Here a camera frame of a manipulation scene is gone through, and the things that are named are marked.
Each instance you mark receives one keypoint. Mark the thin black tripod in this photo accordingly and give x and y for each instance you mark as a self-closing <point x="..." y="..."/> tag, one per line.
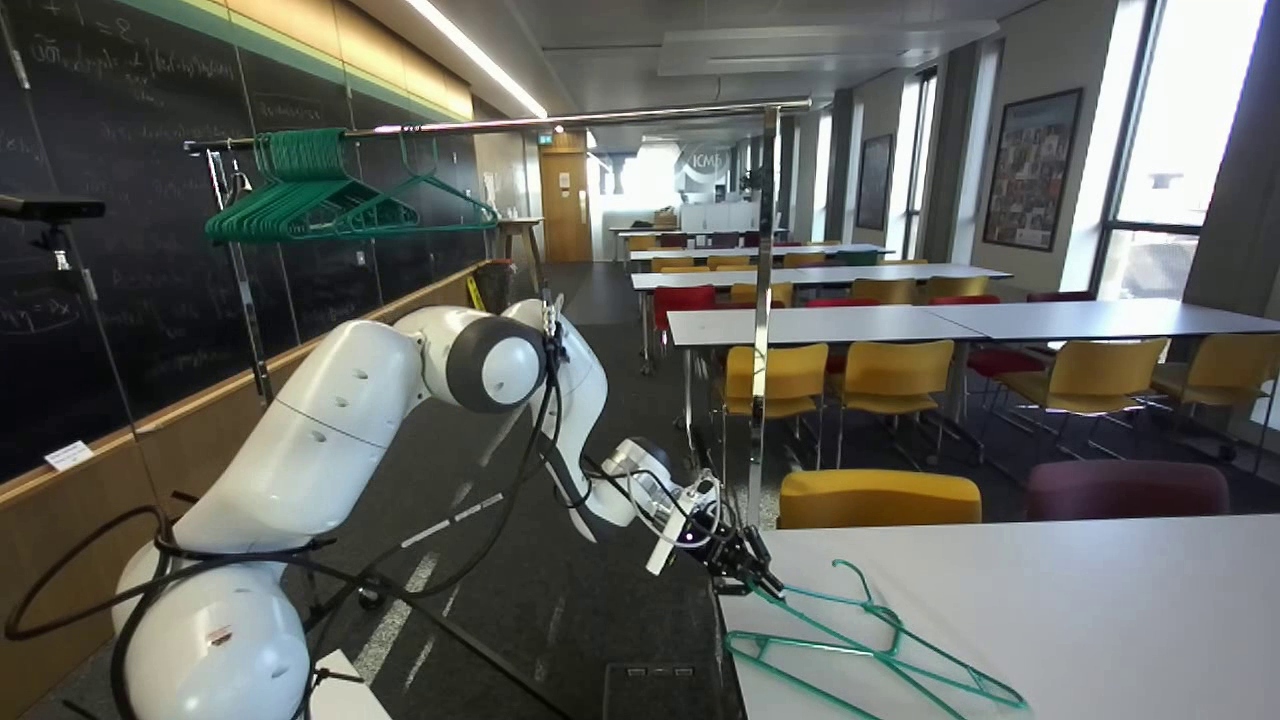
<point x="55" y="242"/>

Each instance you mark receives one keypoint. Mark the bunch of green coat hangers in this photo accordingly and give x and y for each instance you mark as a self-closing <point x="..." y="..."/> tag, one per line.
<point x="285" y="206"/>

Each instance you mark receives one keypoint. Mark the black metal frame bar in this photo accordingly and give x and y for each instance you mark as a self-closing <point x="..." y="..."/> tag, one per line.
<point x="379" y="583"/>

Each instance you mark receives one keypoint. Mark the black chalkboard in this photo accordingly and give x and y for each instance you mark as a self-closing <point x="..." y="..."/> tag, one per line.
<point x="120" y="82"/>

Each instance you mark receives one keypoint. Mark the wooden door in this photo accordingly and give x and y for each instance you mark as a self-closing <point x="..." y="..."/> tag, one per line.
<point x="566" y="201"/>

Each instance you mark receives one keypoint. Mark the large framed wall picture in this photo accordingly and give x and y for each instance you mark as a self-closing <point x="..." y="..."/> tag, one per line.
<point x="1034" y="175"/>

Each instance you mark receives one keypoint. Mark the white long table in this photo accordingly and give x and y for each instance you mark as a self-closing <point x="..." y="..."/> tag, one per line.
<point x="825" y="326"/>
<point x="1135" y="321"/>
<point x="704" y="232"/>
<point x="1135" y="613"/>
<point x="801" y="279"/>
<point x="746" y="255"/>

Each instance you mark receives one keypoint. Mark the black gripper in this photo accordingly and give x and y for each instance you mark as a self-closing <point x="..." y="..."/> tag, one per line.
<point x="718" y="539"/>

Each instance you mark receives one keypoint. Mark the red chair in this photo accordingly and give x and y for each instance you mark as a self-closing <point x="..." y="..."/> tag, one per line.
<point x="967" y="296"/>
<point x="1004" y="360"/>
<point x="834" y="303"/>
<point x="682" y="307"/>

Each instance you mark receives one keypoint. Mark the black stereo camera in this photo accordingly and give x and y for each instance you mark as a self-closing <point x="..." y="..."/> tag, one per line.
<point x="55" y="211"/>

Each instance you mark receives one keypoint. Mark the ceiling light strip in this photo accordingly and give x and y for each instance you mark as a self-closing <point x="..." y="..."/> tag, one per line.
<point x="465" y="45"/>

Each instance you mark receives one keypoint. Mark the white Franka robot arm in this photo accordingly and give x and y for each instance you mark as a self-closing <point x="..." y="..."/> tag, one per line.
<point x="332" y="426"/>

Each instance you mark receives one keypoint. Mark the maroon chair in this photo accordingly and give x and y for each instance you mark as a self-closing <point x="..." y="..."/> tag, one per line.
<point x="1125" y="491"/>

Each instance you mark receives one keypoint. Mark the green and wood ceiling trim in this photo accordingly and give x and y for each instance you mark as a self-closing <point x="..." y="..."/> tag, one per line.
<point x="332" y="40"/>

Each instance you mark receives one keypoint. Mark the white paper label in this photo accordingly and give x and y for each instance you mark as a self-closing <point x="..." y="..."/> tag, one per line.
<point x="68" y="452"/>

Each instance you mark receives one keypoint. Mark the yellow floor sign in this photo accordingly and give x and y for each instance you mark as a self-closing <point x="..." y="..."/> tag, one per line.
<point x="473" y="289"/>

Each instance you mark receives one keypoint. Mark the tall black framed window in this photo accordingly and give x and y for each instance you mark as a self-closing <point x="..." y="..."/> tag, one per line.
<point x="1187" y="105"/>
<point x="904" y="160"/>

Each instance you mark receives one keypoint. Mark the wooden wall ledge panel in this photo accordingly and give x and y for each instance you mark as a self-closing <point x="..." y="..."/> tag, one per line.
<point x="83" y="534"/>

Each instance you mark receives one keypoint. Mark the yellow chair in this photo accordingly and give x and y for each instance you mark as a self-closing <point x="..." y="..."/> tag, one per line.
<point x="881" y="503"/>
<point x="881" y="293"/>
<point x="801" y="380"/>
<point x="897" y="378"/>
<point x="1095" y="378"/>
<point x="1222" y="370"/>
<point x="780" y="293"/>
<point x="954" y="289"/>

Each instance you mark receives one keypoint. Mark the white robot mounting board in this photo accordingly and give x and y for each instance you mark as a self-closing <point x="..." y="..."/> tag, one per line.
<point x="351" y="695"/>

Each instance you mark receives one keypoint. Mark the metal clothes rack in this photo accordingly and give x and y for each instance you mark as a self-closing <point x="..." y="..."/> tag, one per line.
<point x="766" y="266"/>

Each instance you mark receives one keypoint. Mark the black waste bin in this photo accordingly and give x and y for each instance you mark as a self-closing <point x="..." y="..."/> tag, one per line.
<point x="496" y="280"/>

